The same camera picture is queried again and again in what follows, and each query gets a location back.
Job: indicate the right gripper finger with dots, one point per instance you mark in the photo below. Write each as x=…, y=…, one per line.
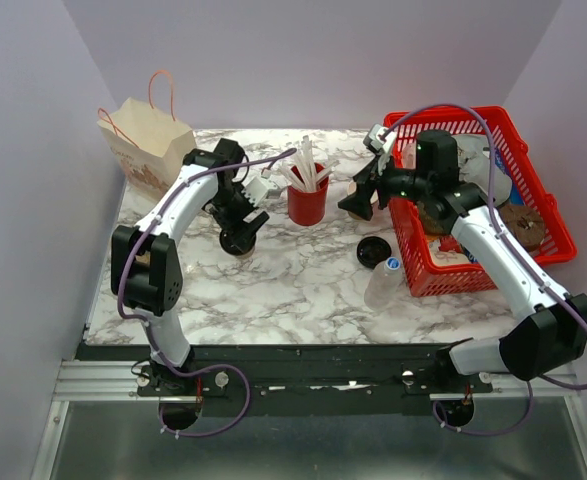
x=358, y=202
x=368, y=175

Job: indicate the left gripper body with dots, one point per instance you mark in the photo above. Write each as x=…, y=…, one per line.
x=231, y=208

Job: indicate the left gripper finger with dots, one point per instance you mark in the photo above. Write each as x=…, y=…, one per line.
x=248, y=229
x=229, y=242

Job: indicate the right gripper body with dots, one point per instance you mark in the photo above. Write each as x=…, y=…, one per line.
x=405, y=183

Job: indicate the black coffee cup lid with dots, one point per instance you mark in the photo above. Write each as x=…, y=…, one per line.
x=248, y=244

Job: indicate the brown paper coffee cup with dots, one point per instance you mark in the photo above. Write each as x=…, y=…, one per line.
x=246, y=254

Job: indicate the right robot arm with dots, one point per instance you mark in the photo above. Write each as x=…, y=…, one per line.
x=551, y=322

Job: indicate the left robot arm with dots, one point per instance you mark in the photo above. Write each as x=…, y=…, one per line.
x=146, y=274

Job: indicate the paper takeout bag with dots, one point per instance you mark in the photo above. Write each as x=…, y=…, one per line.
x=148, y=144

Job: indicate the stack of black lids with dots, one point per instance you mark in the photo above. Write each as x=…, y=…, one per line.
x=372, y=250

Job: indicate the red straw cup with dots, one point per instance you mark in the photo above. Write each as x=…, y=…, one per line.
x=307, y=209

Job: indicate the clear plastic water bottle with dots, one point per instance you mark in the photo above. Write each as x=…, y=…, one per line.
x=386, y=278

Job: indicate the grey crumpled bag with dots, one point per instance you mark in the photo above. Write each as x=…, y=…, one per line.
x=474, y=163

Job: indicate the cardboard cup carrier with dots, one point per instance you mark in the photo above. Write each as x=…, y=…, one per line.
x=143, y=259

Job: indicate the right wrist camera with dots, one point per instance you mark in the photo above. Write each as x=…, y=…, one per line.
x=380, y=141

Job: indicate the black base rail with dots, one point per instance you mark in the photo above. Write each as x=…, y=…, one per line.
x=311, y=380

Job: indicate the aluminium frame rail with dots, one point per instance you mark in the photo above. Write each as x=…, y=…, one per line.
x=113, y=381

